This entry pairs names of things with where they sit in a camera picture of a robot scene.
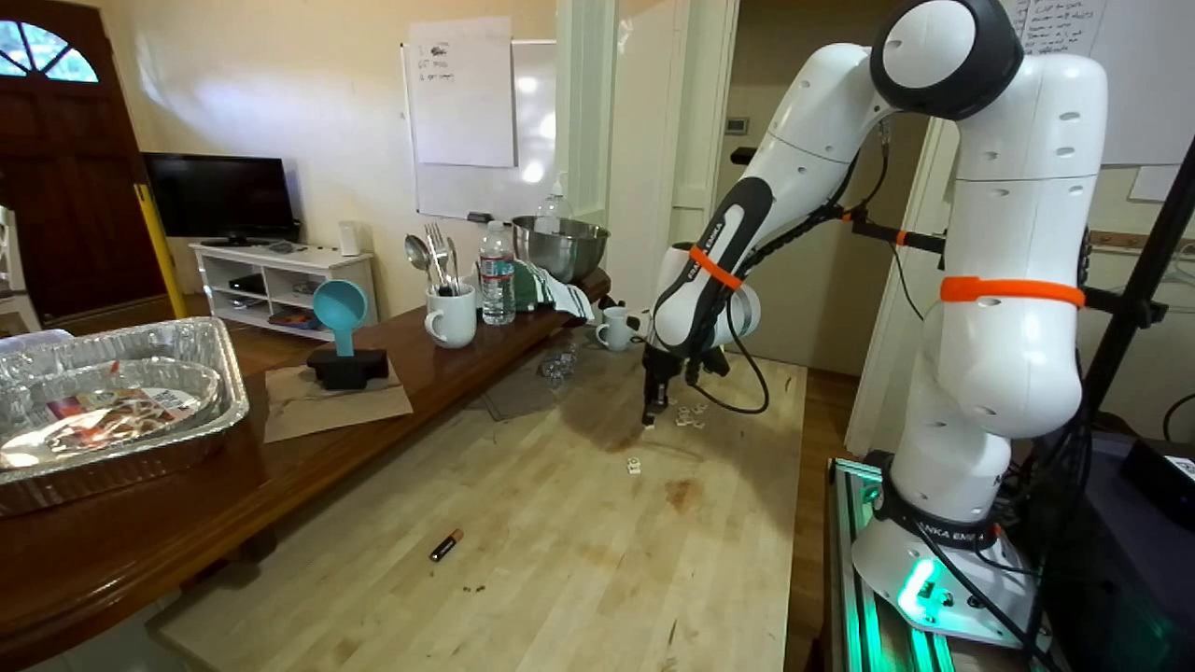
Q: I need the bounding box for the dark wooden counter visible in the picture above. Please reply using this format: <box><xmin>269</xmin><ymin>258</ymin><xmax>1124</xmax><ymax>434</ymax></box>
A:
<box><xmin>0</xmin><ymin>309</ymin><xmax>569</xmax><ymax>672</ymax></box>

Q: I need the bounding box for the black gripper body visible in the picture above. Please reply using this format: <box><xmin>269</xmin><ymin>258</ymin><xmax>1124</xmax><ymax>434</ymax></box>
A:
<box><xmin>641</xmin><ymin>348</ymin><xmax>727</xmax><ymax>402</ymax></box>

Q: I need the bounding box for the large steel mixing bowl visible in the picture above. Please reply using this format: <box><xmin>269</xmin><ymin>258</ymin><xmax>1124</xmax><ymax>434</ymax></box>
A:
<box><xmin>510</xmin><ymin>215</ymin><xmax>610</xmax><ymax>281</ymax></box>

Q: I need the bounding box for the aluminium foil tray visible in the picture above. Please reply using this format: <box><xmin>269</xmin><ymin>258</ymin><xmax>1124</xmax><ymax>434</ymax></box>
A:
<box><xmin>0</xmin><ymin>318</ymin><xmax>249</xmax><ymax>486</ymax></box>

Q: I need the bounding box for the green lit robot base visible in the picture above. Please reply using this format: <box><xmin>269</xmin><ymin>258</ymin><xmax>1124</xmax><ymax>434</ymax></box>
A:
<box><xmin>829</xmin><ymin>458</ymin><xmax>1058</xmax><ymax>672</ymax></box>

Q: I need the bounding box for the clear plastic water bottle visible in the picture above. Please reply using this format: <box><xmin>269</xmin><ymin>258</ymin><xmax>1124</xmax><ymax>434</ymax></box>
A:
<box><xmin>477</xmin><ymin>224</ymin><xmax>517</xmax><ymax>324</ymax></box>

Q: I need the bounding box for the small dark table object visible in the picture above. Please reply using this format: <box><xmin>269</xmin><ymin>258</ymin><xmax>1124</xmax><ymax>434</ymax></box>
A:
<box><xmin>431</xmin><ymin>531</ymin><xmax>462</xmax><ymax>563</ymax></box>

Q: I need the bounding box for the white tv shelf unit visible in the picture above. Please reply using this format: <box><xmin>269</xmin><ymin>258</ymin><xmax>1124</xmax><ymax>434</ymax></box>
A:
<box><xmin>190</xmin><ymin>241</ymin><xmax>377</xmax><ymax>341</ymax></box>

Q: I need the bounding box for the green striped white towel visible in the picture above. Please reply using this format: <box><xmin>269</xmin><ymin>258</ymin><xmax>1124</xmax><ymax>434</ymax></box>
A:
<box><xmin>517</xmin><ymin>258</ymin><xmax>593</xmax><ymax>319</ymax></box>

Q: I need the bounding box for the white mug on counter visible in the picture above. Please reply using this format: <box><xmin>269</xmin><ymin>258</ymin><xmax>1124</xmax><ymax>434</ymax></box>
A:
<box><xmin>427</xmin><ymin>286</ymin><xmax>477</xmax><ymax>348</ymax></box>

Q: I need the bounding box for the brown paper sheet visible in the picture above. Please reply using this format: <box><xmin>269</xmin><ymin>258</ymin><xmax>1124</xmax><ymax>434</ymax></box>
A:
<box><xmin>264</xmin><ymin>367</ymin><xmax>413</xmax><ymax>443</ymax></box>

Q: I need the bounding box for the white mug near tiles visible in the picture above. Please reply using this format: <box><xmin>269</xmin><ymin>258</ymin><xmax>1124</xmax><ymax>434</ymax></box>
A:
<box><xmin>593</xmin><ymin>306</ymin><xmax>637</xmax><ymax>351</ymax></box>

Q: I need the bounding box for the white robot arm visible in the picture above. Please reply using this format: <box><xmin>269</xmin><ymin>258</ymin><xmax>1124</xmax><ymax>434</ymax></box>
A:
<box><xmin>641</xmin><ymin>0</ymin><xmax>1108</xmax><ymax>648</ymax></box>

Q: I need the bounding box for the black flat television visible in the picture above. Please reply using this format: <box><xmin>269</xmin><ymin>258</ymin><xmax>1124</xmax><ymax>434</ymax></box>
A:
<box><xmin>143</xmin><ymin>151</ymin><xmax>299</xmax><ymax>241</ymax></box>

